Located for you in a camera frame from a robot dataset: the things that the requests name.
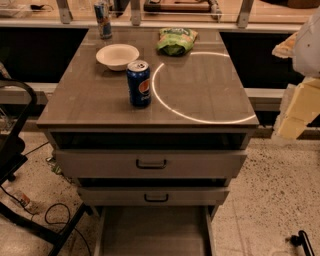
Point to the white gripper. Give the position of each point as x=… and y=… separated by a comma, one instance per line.
x=308, y=50

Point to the blue pepsi can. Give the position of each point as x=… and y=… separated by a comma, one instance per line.
x=138, y=78

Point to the tall blue energy drink can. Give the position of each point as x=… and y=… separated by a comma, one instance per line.
x=101, y=9

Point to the green chip bag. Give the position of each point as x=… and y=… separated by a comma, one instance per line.
x=176, y=41

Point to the grey drawer cabinet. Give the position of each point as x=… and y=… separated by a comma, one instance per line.
x=197, y=104

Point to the upper grey drawer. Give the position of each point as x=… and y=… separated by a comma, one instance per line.
x=150, y=164

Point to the grey drawer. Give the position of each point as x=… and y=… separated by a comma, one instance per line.
x=153, y=196
x=150, y=164

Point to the open bottom drawer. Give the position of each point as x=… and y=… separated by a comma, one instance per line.
x=155, y=231

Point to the middle grey drawer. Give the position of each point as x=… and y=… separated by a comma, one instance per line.
x=153, y=196

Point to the plastic bottle on floor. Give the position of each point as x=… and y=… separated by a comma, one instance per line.
x=20, y=199

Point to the black chair frame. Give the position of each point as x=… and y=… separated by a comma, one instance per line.
x=11, y=159

